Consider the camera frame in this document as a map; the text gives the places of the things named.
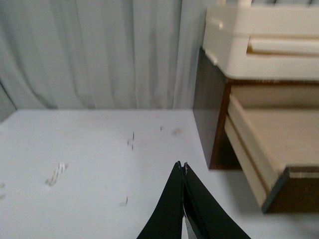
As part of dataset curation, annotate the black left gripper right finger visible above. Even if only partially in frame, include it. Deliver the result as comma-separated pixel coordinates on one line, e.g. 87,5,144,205
182,163,249,239

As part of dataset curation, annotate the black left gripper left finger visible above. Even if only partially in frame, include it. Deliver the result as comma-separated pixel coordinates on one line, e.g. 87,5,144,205
138,161,184,239

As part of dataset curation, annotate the wooden drawer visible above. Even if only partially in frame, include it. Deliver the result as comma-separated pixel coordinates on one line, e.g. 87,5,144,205
225,85,319,213

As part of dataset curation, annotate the dark wooden drawer cabinet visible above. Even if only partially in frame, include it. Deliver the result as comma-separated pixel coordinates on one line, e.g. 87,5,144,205
193,48,319,170

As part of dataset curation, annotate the cream plastic organizer box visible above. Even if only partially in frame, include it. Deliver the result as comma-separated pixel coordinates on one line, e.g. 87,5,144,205
202,0,319,80

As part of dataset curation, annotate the grey curtain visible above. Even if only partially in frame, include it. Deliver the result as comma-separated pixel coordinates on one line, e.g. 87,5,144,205
0,0,319,123

